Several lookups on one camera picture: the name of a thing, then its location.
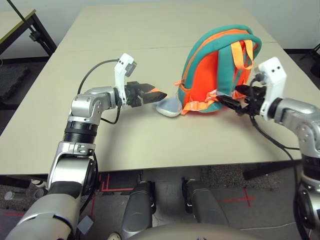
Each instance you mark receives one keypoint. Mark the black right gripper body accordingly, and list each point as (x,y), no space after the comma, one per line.
(253,102)

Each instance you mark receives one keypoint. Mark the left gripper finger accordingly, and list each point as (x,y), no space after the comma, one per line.
(146,88)
(152,97)

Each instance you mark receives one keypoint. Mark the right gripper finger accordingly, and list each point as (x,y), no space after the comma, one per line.
(243,89)
(231,103)

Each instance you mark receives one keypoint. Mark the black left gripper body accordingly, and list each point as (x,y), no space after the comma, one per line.
(133,95)

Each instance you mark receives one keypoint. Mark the grey white plush charm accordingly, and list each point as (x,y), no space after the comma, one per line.
(168,107)

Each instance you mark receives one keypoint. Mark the orange and teal backpack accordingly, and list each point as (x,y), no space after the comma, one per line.
(207,75)

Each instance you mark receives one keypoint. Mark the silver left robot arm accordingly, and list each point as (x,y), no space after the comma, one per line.
(75,170)

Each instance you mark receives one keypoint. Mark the black table foot bar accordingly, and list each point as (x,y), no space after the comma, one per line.
(15,181)
(265,171)

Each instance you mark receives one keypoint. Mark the red tape cross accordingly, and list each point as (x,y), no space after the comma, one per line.
(247,198)

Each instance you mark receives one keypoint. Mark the red tape lines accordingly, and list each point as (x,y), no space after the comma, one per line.
(107,188)

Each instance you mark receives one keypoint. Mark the grey right robot leg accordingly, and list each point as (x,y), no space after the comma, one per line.
(205,202)

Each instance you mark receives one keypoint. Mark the grey robot leg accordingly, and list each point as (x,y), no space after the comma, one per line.
(137,210)
(205,202)

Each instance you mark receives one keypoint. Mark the grey left robot leg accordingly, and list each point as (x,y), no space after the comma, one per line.
(137,210)

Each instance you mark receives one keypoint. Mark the small black clamp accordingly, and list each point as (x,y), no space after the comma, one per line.
(34,36)

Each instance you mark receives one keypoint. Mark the dark grey floor mat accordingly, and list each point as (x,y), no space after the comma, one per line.
(13,85)

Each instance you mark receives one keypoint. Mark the white striped floor object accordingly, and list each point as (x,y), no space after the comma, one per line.
(40,183)

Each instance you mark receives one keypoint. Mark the grey robot torso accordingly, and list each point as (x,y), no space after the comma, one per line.
(190,235)

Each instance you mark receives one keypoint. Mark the white dotted foot tip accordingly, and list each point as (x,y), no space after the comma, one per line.
(115,236)

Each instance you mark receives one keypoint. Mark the grey metal cylinder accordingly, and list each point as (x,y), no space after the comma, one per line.
(10,195)

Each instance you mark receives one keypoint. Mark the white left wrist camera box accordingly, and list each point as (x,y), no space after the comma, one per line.
(122,67)

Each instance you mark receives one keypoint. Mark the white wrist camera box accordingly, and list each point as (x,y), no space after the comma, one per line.
(122,67)
(273,75)

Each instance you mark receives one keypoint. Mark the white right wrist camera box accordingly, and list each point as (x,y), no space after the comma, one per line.
(273,75)

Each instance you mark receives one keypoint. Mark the beige side table black frame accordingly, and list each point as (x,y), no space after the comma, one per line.
(15,25)

